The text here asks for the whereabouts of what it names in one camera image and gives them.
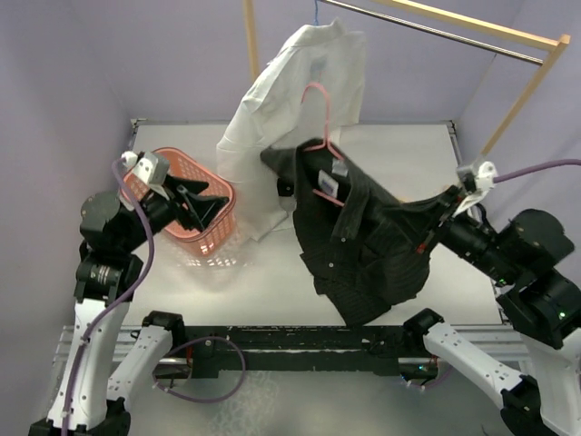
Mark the pink plastic laundry basket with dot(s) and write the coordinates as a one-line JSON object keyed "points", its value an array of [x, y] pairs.
{"points": [[201, 243]]}

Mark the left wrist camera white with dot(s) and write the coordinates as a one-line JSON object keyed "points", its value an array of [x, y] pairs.
{"points": [[148, 167]]}

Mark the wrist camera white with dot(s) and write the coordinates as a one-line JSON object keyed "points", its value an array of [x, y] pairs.
{"points": [[148, 167], [476, 179]]}

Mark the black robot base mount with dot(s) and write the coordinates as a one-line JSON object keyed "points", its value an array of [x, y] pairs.
{"points": [[381, 350]]}

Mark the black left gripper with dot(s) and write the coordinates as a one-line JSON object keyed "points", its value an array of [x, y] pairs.
{"points": [[202, 207]]}

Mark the pink wire hanger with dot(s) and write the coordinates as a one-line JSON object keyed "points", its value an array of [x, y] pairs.
{"points": [[324, 136]]}

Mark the purple cable base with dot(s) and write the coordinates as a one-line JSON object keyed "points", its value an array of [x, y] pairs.
{"points": [[427, 376], [207, 367]]}

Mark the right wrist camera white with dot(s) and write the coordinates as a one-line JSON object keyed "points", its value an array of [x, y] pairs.
{"points": [[476, 179]]}

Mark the wooden clothes rack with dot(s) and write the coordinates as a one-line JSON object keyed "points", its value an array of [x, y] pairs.
{"points": [[426, 60]]}

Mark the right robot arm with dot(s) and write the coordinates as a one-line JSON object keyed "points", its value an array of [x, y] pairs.
{"points": [[541, 304]]}

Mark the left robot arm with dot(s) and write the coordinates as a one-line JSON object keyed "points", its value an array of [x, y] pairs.
{"points": [[95, 397]]}

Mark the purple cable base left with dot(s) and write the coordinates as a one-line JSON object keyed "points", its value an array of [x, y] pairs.
{"points": [[207, 367]]}

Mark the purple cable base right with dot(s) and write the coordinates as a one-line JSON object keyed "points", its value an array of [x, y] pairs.
{"points": [[427, 376]]}

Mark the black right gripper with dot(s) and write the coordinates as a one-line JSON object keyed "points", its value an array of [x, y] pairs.
{"points": [[454, 197]]}

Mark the dark pinstriped shirt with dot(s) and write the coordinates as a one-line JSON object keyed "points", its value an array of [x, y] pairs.
{"points": [[365, 249]]}

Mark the white hanging shirt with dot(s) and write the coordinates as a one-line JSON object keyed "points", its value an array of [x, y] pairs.
{"points": [[271, 115]]}

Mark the blue hanger hook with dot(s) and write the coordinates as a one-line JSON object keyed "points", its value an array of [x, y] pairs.
{"points": [[316, 12]]}

